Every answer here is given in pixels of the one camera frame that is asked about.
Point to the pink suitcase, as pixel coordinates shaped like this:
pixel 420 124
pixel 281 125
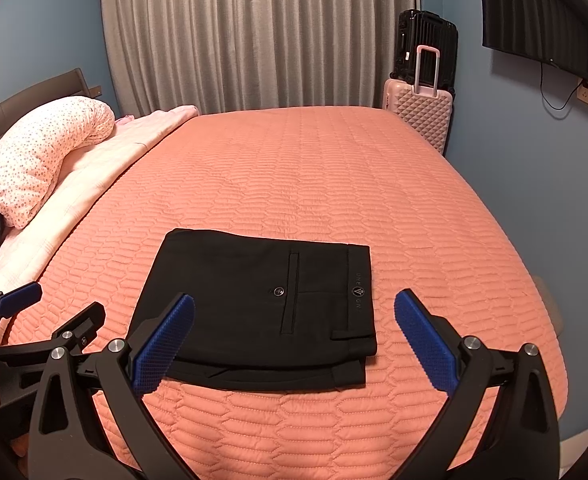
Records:
pixel 419 110

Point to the black pants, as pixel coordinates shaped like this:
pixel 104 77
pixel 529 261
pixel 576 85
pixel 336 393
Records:
pixel 254 300

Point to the white wall socket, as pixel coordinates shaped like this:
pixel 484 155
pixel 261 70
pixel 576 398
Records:
pixel 585 93

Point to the grey pleated curtain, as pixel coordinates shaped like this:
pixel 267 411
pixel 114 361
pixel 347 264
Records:
pixel 254 30

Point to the light pink blanket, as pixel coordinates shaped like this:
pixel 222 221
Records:
pixel 99 165

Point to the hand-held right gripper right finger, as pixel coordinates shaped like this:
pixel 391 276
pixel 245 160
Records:
pixel 424 340

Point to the black suitcase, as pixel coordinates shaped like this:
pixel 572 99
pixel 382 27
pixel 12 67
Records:
pixel 426 42

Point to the bed with salmon quilted cover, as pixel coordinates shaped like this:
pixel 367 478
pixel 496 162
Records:
pixel 299 170

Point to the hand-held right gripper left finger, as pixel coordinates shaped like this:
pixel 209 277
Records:
pixel 166 340

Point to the pink floral pillow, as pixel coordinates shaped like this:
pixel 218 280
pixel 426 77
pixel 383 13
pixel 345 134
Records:
pixel 44 155

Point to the wall-mounted black television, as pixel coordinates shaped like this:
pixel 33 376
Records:
pixel 539 15

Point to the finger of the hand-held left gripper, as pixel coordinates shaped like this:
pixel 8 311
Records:
pixel 81 325
pixel 20 297

